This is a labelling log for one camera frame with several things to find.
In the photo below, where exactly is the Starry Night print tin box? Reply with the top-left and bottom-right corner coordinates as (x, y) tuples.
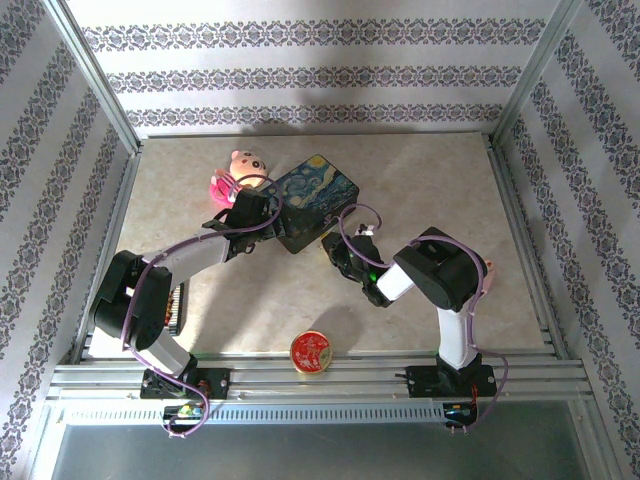
(273, 153), (361, 256)

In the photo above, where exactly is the pink plush toy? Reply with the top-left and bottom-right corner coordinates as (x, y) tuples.
(208, 148), (274, 206)

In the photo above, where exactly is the red round tin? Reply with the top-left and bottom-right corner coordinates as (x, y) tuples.
(289, 329), (334, 375)

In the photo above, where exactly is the small circuit board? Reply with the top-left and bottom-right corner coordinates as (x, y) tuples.
(163, 403), (206, 420)
(443, 403), (479, 426)

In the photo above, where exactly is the grey metal panel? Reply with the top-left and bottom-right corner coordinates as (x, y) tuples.
(49, 424), (592, 480)

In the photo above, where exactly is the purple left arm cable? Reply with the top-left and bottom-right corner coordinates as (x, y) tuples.
(122, 180), (286, 441)

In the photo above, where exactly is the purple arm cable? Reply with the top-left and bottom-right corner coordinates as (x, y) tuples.
(122, 180), (286, 441)
(338, 203), (511, 436)

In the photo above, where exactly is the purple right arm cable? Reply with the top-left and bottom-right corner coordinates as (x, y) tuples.
(338, 203), (511, 436)

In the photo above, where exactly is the aluminium frame rail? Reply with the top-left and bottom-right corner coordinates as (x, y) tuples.
(47, 352), (592, 402)

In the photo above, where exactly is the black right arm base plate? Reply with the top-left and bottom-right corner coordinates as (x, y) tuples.
(407, 364), (499, 399)

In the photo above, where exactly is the aluminium side rail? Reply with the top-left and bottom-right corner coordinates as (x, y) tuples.
(485, 137), (569, 357)
(82, 153), (144, 351)

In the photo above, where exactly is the slotted grey cable duct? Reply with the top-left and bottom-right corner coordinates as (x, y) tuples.
(64, 402), (447, 426)

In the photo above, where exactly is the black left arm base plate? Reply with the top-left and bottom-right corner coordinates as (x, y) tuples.
(139, 367), (232, 401)

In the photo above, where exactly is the aluminium frame post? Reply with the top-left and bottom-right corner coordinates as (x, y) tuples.
(43, 0), (144, 157)
(490, 0), (585, 147)

